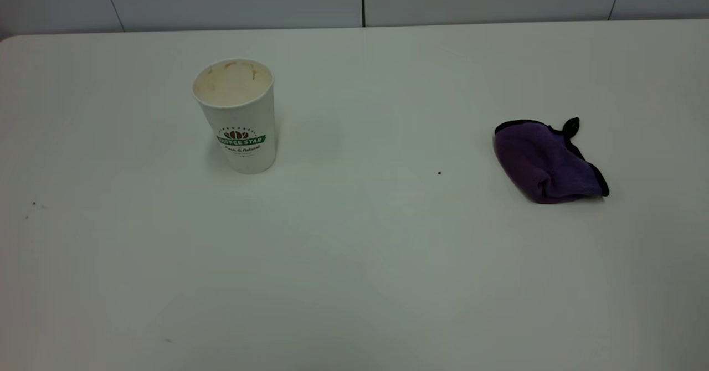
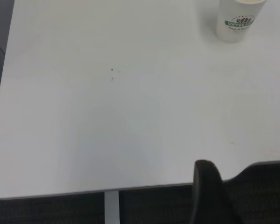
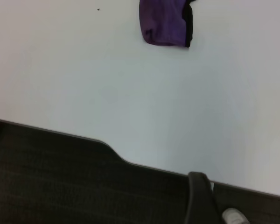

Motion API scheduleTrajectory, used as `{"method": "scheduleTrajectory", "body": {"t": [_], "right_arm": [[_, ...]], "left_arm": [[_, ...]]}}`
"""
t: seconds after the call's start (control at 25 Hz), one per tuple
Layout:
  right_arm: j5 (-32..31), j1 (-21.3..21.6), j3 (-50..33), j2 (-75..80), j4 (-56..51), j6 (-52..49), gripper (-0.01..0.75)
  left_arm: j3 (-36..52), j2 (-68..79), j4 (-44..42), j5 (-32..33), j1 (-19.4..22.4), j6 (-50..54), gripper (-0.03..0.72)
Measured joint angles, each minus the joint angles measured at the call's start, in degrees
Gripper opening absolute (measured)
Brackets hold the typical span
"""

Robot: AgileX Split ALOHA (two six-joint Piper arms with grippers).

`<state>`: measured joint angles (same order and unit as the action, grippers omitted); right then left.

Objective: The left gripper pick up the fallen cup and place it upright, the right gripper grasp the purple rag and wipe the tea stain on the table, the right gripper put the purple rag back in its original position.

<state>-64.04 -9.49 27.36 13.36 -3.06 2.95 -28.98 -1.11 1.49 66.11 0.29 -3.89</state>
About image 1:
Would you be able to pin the white paper coffee cup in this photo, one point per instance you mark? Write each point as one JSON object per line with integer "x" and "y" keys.
{"x": 238, "y": 122}

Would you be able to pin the purple cloth with black trim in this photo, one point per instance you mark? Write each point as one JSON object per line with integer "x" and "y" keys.
{"x": 543, "y": 163}

